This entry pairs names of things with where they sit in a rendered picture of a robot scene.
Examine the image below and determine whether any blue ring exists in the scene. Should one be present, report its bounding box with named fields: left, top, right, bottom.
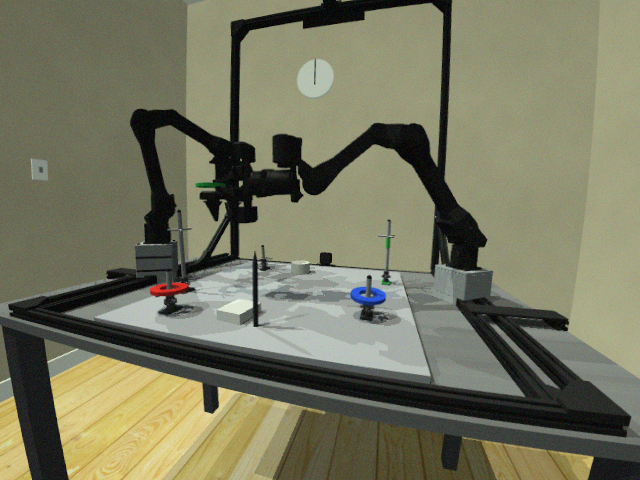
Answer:
left=350, top=287, right=386, bottom=305

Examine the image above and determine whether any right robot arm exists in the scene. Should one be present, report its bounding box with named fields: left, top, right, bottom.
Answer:
left=130, top=109, right=242, bottom=244

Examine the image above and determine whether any pale cream short cylinder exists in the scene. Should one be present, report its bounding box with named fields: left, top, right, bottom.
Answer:
left=291, top=261, right=310, bottom=274

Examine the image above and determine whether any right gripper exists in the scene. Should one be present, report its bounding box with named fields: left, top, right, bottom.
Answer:
left=200, top=189, right=240, bottom=221

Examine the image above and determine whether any grey post with green foot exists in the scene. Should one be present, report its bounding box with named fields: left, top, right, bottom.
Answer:
left=379, top=220, right=394, bottom=285

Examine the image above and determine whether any red ring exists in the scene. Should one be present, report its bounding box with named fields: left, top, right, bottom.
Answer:
left=150, top=283, right=188, bottom=296

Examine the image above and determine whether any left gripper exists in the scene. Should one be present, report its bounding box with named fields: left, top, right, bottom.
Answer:
left=214, top=142, right=273, bottom=223

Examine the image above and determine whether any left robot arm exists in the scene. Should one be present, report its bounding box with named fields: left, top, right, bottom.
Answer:
left=256, top=123, right=487, bottom=271

